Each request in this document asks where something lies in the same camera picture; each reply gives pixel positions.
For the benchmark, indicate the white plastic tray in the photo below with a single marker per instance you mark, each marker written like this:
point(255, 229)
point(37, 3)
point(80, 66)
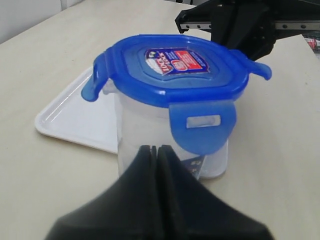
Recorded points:
point(70, 118)

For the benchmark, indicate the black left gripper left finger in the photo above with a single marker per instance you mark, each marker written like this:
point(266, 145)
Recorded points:
point(128, 210)

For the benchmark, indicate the blue container lid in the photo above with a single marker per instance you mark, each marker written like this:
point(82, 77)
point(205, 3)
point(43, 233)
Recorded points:
point(197, 80)

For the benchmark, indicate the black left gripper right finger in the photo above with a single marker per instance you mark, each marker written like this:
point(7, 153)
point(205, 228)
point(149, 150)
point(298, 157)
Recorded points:
point(191, 212)

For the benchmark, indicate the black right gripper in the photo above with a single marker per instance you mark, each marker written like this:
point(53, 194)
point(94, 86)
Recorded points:
point(251, 26)

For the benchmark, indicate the clear plastic container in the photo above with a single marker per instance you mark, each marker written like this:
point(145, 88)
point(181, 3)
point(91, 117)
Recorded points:
point(139, 124)

